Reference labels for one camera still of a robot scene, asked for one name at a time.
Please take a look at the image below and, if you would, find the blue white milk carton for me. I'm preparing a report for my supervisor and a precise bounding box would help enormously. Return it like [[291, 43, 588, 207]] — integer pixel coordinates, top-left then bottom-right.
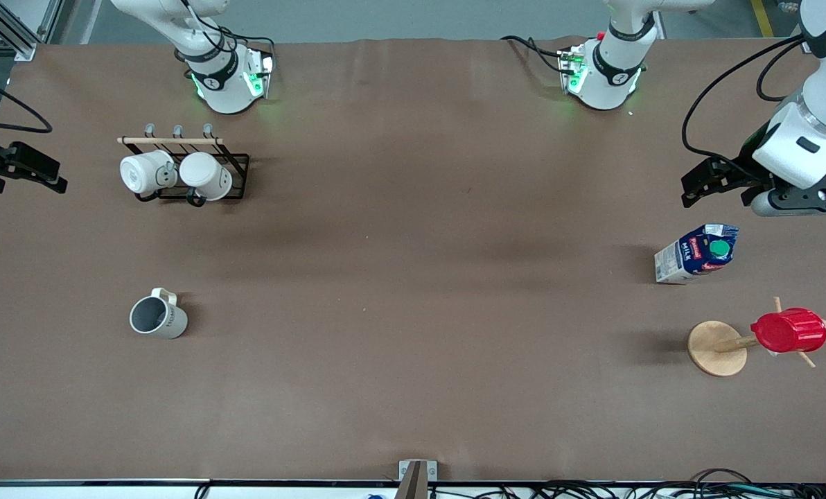
[[654, 223, 740, 286]]

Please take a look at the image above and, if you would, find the grey ceramic mug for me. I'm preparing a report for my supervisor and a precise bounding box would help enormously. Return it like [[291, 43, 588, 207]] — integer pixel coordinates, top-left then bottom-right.
[[130, 288, 189, 340]]

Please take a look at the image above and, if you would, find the red plastic cup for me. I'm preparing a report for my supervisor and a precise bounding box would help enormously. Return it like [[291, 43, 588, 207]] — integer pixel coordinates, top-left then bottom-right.
[[750, 308, 826, 355]]

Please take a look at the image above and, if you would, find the white mug with face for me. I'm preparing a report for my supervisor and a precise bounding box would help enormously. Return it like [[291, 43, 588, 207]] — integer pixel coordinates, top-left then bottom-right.
[[119, 150, 178, 197]]

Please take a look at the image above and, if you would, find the wooden mug tree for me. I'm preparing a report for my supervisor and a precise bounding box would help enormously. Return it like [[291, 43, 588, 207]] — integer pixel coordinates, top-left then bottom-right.
[[687, 297, 826, 378]]

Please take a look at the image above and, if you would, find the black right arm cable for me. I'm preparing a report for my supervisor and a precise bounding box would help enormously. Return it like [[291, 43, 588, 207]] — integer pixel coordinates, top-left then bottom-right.
[[0, 68, 54, 134]]

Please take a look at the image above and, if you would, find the aluminium frame post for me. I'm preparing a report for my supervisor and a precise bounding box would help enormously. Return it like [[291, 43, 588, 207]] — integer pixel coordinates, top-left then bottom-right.
[[0, 0, 65, 62]]

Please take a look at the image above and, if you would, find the white mug black handle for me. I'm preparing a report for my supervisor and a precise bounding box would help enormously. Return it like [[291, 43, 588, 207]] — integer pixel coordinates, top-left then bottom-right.
[[179, 152, 234, 202]]

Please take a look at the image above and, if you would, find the black wire mug rack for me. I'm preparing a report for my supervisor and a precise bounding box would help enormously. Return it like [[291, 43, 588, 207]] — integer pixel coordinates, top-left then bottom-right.
[[116, 123, 251, 208]]

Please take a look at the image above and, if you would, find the black left base cable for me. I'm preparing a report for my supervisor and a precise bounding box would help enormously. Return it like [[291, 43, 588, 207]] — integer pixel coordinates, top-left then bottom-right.
[[500, 35, 568, 75]]

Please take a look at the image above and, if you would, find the black cable bundle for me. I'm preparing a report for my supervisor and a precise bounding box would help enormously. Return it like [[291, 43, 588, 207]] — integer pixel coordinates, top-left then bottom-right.
[[427, 469, 826, 499]]

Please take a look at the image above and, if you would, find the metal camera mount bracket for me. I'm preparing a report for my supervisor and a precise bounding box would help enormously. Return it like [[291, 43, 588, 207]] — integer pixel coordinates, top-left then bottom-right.
[[398, 459, 439, 499]]

